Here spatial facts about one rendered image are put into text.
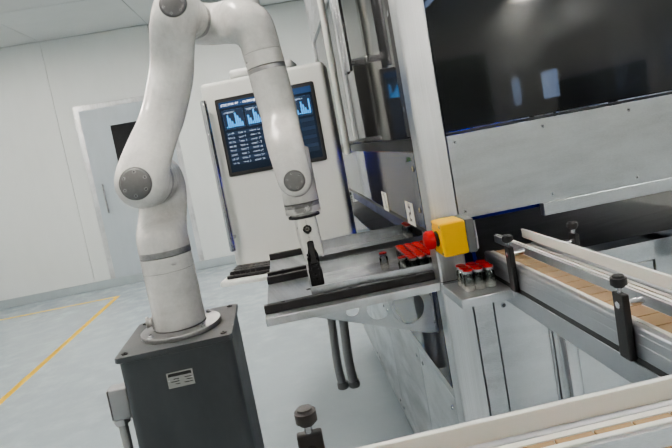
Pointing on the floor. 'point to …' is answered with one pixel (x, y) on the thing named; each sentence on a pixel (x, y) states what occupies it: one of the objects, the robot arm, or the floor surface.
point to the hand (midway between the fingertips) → (316, 276)
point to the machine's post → (432, 167)
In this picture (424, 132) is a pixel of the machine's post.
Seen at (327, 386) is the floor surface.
